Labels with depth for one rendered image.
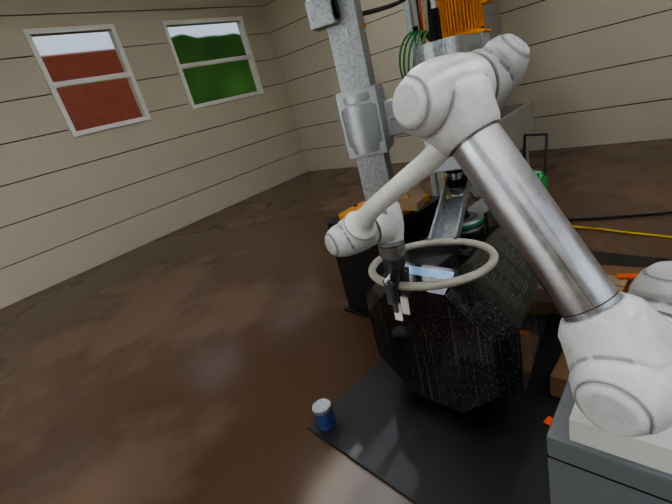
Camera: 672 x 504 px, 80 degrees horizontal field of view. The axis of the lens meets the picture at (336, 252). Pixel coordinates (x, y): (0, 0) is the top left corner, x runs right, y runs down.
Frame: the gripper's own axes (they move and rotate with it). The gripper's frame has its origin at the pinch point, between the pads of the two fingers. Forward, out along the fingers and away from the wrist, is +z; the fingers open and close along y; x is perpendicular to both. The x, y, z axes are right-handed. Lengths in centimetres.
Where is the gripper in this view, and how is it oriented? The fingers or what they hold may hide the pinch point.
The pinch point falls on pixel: (401, 308)
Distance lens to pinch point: 145.8
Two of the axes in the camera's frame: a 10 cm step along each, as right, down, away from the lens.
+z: 1.9, 9.3, 3.0
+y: 6.5, -3.5, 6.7
